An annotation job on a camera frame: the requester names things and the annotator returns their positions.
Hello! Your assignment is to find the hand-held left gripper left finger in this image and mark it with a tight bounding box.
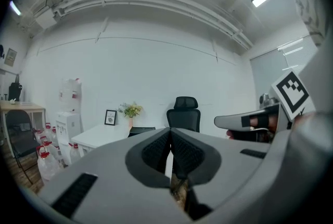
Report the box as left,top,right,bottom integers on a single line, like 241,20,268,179
38,126,189,224

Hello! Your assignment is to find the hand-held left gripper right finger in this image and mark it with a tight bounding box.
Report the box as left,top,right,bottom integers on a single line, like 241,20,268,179
170,127,277,222

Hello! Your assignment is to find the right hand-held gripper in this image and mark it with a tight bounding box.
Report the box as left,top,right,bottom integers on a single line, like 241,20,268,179
213,70,311,144

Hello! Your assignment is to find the person's right forearm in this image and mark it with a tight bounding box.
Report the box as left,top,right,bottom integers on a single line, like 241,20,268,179
292,113,317,127

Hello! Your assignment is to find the person's right hand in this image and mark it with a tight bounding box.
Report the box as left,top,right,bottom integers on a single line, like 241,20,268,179
225,115,278,140

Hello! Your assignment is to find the black office chair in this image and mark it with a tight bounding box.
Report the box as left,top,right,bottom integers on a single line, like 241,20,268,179
166,96,201,133

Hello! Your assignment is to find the yellow flower bouquet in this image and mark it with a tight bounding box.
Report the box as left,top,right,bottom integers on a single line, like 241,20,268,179
117,102,144,118

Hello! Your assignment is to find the white water dispenser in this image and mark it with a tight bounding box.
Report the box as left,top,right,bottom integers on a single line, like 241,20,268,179
55,111,83,165

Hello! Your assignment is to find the group of clear water jugs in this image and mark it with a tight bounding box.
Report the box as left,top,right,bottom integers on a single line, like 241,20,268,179
34,121,82,182

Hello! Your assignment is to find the light wooden desk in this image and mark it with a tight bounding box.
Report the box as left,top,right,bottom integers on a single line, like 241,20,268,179
0,99,47,140

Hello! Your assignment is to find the black folding chair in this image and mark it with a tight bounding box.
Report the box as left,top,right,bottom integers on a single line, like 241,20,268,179
5,109,42,185

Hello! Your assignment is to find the black bag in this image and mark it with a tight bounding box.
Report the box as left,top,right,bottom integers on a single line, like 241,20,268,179
8,74,23,102

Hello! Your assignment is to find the white ceiling pipe bundle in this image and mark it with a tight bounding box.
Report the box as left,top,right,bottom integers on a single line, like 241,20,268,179
52,0,254,52

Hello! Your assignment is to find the white ceiling box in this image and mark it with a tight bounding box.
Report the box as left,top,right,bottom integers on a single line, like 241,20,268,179
34,8,58,30

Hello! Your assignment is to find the black picture frame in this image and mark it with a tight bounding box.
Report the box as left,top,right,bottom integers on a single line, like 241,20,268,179
104,109,118,127

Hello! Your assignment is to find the framed wall picture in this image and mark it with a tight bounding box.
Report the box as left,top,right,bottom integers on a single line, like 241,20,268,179
3,47,18,67

